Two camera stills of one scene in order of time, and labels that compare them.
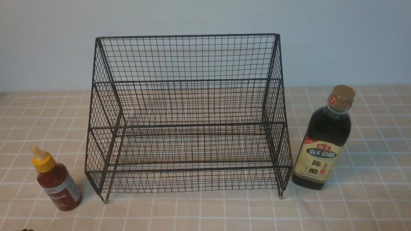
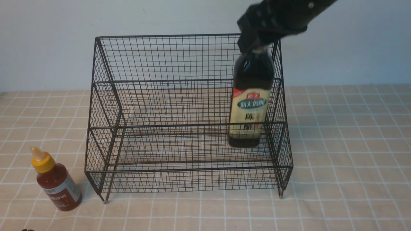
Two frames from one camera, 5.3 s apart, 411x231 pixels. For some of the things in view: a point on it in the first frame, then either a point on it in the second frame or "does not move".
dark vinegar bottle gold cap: x=327 y=133 -> x=253 y=73
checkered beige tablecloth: x=218 y=159 does not move
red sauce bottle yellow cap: x=56 y=181 does not move
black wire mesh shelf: x=188 y=114 does not move
